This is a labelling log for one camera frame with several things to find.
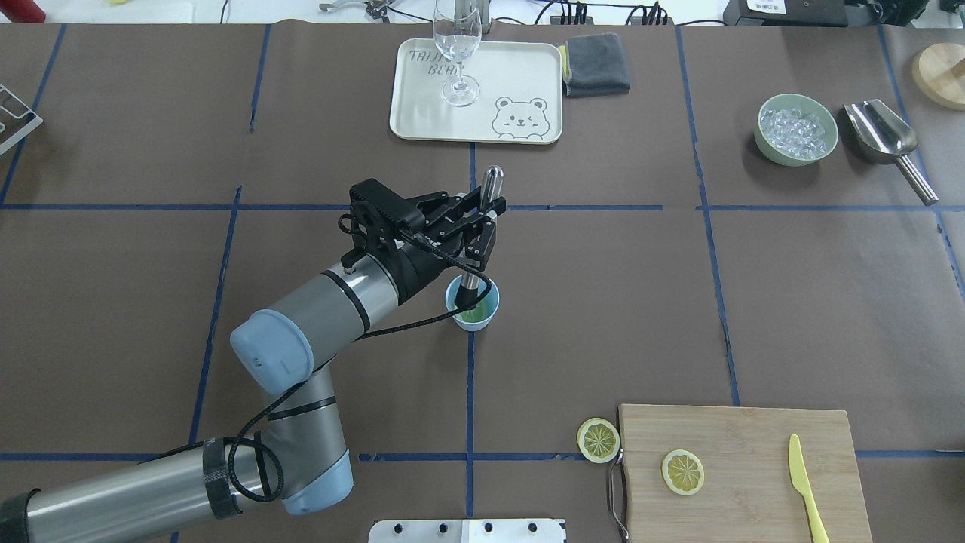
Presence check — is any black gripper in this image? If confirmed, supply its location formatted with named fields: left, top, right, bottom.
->
left=377, top=189, right=507, bottom=305

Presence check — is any metal stirring stick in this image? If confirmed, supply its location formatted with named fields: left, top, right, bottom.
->
left=455, top=165, right=506, bottom=312

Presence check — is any yellow lemon half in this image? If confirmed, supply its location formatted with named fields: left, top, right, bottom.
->
left=576, top=417, right=621, bottom=464

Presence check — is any yellow lemon slice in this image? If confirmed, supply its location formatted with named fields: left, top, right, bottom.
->
left=661, top=448, right=706, bottom=497

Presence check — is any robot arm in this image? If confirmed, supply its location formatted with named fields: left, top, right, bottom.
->
left=2, top=183, right=478, bottom=517

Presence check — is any light blue plastic cup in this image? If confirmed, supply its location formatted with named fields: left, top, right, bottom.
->
left=444, top=276, right=501, bottom=331

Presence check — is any cream bear tray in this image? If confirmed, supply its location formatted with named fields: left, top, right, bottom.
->
left=389, top=38, right=565, bottom=145

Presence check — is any clear wine glass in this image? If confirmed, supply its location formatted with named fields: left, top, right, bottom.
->
left=432, top=1, right=483, bottom=108

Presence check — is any green bowl of ice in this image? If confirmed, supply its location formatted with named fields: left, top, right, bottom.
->
left=752, top=94, right=840, bottom=167

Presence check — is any wooden cutting board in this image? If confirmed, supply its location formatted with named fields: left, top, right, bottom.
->
left=618, top=404, right=872, bottom=542

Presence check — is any yellow plastic knife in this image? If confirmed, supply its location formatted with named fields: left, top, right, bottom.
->
left=787, top=434, right=830, bottom=543

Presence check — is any metal ice scoop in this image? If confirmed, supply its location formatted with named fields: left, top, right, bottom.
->
left=842, top=99, right=939, bottom=207

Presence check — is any wooden mug tree stand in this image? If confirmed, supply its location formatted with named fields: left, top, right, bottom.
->
left=912, top=42, right=964, bottom=112

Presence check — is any red bottle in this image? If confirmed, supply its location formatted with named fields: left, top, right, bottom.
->
left=0, top=0, right=46, bottom=24

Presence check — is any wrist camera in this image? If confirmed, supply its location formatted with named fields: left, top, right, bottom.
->
left=339, top=179, right=425, bottom=255

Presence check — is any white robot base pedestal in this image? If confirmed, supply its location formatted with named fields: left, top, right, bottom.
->
left=368, top=518, right=568, bottom=542

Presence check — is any white wire cup rack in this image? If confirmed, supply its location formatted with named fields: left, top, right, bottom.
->
left=0, top=84, right=44, bottom=155

